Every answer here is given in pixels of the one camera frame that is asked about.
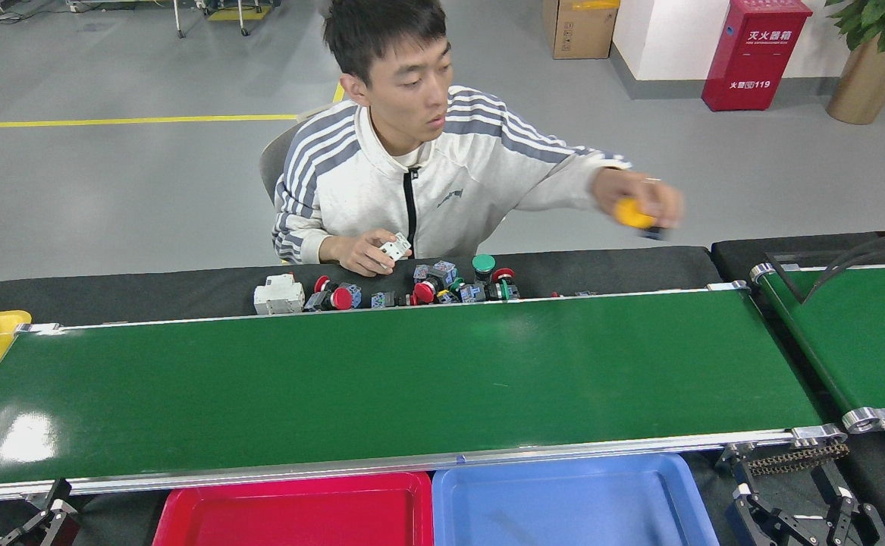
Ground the white wheeled stand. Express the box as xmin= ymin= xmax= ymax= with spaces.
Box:
xmin=171 ymin=0 xmax=253 ymax=39

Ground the white circuit breaker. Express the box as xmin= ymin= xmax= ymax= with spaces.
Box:
xmin=253 ymin=274 xmax=306 ymax=316

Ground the black guide bracket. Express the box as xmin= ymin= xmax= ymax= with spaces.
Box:
xmin=764 ymin=231 xmax=885 ymax=304

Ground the red plastic tray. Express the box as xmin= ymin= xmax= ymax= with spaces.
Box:
xmin=152 ymin=471 xmax=435 ymax=546

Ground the conveyor drive chain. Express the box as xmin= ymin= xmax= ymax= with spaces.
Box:
xmin=745 ymin=442 xmax=851 ymax=477

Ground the blue grey contact block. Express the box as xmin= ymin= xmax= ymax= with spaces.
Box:
xmin=413 ymin=260 xmax=459 ymax=287

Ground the blue plastic tray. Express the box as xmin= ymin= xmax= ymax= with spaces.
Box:
xmin=432 ymin=453 xmax=720 ymax=546

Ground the grey office chair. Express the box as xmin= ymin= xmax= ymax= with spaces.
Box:
xmin=259 ymin=105 xmax=333 ymax=207

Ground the yellow push button switch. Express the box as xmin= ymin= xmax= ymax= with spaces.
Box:
xmin=614 ymin=196 xmax=668 ymax=242

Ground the person's left hand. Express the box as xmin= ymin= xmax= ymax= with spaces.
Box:
xmin=592 ymin=168 xmax=686 ymax=230

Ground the red fire extinguisher cabinet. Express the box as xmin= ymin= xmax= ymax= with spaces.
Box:
xmin=701 ymin=0 xmax=813 ymax=112

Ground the small white switch part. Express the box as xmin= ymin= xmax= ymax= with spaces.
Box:
xmin=378 ymin=232 xmax=413 ymax=263

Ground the blue green switch part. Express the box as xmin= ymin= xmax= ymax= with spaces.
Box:
xmin=437 ymin=279 xmax=488 ymax=305

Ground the long green conveyor belt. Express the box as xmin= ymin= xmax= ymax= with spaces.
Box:
xmin=0 ymin=282 xmax=846 ymax=501

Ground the short green feeder conveyor belt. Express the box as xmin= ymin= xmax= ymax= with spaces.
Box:
xmin=750 ymin=262 xmax=885 ymax=435

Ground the yellow floor plate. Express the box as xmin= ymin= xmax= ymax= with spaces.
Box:
xmin=207 ymin=6 xmax=272 ymax=22

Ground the person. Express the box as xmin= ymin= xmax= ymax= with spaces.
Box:
xmin=271 ymin=0 xmax=632 ymax=266

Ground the cardboard box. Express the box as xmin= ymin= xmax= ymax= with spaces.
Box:
xmin=542 ymin=0 xmax=620 ymax=60

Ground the potted plant in brown planter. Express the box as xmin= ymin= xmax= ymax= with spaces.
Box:
xmin=825 ymin=0 xmax=885 ymax=126

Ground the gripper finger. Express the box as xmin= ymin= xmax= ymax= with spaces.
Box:
xmin=724 ymin=455 xmax=811 ymax=546
xmin=0 ymin=478 xmax=83 ymax=546
xmin=812 ymin=459 xmax=885 ymax=546

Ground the person's right hand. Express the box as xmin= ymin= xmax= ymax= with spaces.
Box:
xmin=319 ymin=230 xmax=413 ymax=278

